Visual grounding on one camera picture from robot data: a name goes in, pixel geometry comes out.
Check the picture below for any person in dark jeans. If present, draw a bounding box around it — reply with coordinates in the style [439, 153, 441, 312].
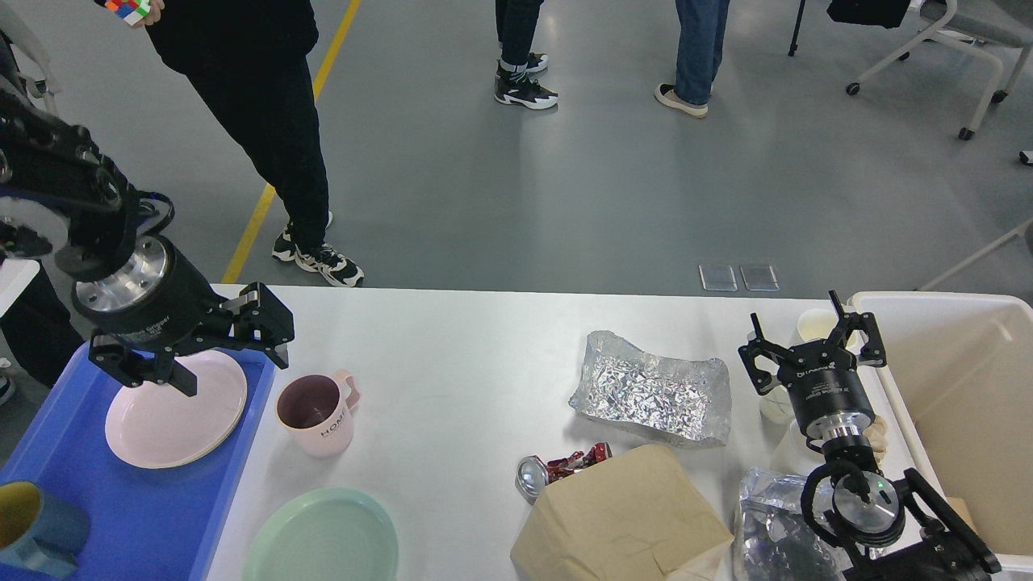
[494, 1, 558, 110]

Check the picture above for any green plate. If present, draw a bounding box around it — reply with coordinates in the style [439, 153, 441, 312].
[242, 487, 399, 580]

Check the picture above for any white office chair right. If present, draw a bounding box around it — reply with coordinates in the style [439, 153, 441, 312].
[789, 0, 1033, 143]

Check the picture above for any clear floor plate right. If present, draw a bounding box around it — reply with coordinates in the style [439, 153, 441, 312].
[739, 264, 780, 293]

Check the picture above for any pink plate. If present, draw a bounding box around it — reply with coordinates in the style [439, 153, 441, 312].
[104, 350, 248, 470]

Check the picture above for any clear floor plate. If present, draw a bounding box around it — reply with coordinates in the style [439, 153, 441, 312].
[698, 264, 738, 293]
[739, 264, 780, 293]

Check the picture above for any person in black clothes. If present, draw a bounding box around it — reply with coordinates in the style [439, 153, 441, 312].
[140, 1, 364, 287]

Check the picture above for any white office chair left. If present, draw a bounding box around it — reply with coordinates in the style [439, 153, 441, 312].
[1, 11, 64, 115]

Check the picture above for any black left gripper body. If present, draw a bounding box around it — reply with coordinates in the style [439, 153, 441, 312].
[73, 235, 225, 351]

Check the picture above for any pink mug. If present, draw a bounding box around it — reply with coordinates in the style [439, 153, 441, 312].
[276, 369, 362, 458]

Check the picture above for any crumpled aluminium foil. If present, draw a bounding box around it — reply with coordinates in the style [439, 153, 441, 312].
[568, 331, 733, 449]

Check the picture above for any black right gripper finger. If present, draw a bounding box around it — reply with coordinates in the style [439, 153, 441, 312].
[738, 313, 796, 396]
[824, 291, 888, 368]

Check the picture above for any white office chair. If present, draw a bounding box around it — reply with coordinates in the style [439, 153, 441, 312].
[789, 0, 1033, 143]
[1, 11, 64, 115]

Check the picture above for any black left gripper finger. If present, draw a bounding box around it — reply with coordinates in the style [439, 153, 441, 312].
[211, 282, 295, 369]
[88, 331, 197, 397]

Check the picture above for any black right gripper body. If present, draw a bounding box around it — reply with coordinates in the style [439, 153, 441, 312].
[779, 347, 876, 441]

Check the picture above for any dark blue mug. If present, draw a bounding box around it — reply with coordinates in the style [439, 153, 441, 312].
[1, 479, 91, 579]

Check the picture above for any silver plastic bag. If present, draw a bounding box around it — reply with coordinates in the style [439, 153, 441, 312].
[733, 467, 849, 580]

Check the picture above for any colourful puzzle cube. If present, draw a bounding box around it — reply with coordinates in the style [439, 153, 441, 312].
[98, 0, 153, 27]

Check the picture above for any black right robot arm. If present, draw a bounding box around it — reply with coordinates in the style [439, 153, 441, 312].
[738, 291, 1002, 580]

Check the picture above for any white plastic bin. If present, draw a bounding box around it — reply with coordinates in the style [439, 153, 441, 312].
[850, 291, 1032, 580]

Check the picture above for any blue plastic tray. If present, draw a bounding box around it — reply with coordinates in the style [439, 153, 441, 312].
[2, 345, 277, 580]

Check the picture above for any person in blue jeans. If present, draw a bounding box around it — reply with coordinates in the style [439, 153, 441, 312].
[654, 1, 730, 119]

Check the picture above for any brown paper bag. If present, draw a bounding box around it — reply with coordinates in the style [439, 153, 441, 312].
[510, 444, 733, 580]

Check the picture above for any clear floor plate left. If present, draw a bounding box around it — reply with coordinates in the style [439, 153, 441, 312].
[698, 264, 738, 293]

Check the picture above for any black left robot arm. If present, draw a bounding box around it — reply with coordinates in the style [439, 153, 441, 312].
[2, 88, 295, 397]

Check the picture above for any crushed red can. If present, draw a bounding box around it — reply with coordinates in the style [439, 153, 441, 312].
[514, 442, 613, 504]

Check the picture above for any white paper cup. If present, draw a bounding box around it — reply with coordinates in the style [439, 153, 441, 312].
[791, 308, 841, 345]

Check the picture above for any small clear plastic cup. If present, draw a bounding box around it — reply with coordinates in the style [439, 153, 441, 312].
[759, 386, 796, 425]

